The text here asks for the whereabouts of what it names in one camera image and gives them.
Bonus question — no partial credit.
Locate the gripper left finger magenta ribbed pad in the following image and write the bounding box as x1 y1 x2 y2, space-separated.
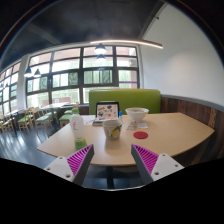
45 145 94 186

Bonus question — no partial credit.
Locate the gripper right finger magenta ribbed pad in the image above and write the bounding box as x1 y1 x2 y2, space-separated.
131 144 183 184

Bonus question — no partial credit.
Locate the white plastic water bottle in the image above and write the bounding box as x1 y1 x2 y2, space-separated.
70 114 87 150

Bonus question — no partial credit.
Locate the red round coaster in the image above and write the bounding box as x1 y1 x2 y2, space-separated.
133 131 148 139

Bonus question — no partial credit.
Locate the small white card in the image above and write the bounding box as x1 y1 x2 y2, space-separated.
137 122 148 129

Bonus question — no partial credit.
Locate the white ceramic bowl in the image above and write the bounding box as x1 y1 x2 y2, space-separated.
125 107 149 122

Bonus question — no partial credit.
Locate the patterned ceramic cup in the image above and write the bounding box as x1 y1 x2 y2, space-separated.
103 119 122 140

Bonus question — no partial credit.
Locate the wooden chair green seat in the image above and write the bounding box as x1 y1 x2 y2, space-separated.
33 107 53 134

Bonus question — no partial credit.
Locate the background wooden dining table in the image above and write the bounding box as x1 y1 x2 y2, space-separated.
40 102 73 110

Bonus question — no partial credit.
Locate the laptop with stickers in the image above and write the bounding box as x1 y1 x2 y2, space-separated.
93 101 119 126

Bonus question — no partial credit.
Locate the green upholstered booth bench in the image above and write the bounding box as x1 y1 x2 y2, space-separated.
89 88 161 115

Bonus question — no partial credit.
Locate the black pendant lamp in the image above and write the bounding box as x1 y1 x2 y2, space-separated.
94 43 106 54

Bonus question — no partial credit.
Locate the curved linear ceiling light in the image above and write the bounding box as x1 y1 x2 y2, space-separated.
90 39 163 49

